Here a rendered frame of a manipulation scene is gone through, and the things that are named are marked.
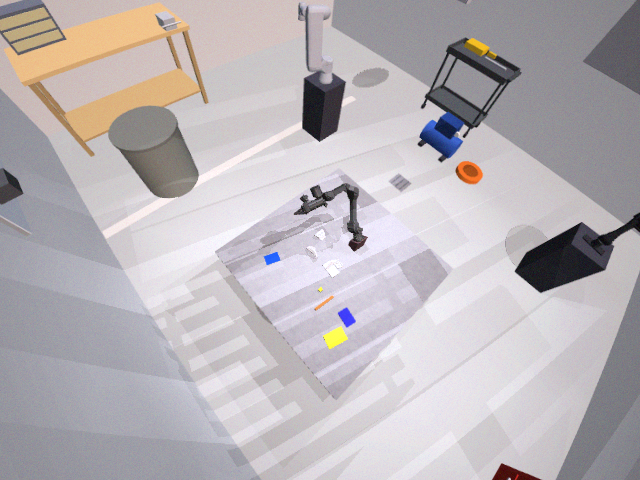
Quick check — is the yellow flat plate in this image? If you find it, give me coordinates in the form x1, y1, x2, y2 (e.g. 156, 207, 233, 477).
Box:
323, 326, 348, 349

